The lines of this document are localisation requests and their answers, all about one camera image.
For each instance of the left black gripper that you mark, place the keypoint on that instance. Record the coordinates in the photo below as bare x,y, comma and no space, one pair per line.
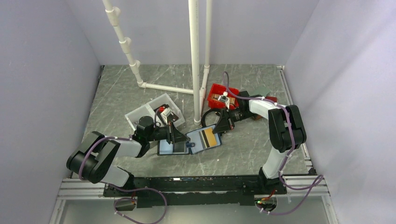
177,136

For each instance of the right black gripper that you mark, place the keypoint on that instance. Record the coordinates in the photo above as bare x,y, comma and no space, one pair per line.
223,124

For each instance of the gold striped credit card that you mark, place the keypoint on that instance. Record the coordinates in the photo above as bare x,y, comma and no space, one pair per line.
208,138

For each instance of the blue card holder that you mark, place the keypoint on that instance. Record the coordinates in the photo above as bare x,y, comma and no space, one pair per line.
195,144

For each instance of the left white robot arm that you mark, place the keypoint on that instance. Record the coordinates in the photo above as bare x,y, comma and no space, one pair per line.
92,160

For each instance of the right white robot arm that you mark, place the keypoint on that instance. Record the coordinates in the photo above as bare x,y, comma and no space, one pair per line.
286,128

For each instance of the open black card holder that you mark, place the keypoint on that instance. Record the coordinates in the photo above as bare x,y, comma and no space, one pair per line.
165,148

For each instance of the brown leather card holder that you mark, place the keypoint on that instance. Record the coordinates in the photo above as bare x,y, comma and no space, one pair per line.
256,117

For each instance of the grey-green card holder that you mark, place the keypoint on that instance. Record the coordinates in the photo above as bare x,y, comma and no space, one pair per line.
262,91

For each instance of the red leather card holder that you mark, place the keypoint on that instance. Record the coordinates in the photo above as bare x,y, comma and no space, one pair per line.
274,99

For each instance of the red plastic bin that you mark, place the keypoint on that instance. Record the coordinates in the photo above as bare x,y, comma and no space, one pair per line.
214,93

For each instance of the clear plastic two-compartment bin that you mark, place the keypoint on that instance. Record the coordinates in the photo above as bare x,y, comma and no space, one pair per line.
148,109

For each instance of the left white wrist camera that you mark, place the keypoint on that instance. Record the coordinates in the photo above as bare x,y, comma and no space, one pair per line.
167,114

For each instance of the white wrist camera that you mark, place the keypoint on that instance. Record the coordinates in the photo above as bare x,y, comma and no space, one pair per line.
225,98
167,114

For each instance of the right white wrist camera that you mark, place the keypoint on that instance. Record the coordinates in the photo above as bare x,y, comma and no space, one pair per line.
225,98

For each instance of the white PVC pipe frame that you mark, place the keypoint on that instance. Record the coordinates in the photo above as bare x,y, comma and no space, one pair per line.
198,85

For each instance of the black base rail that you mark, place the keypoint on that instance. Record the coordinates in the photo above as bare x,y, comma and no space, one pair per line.
198,190

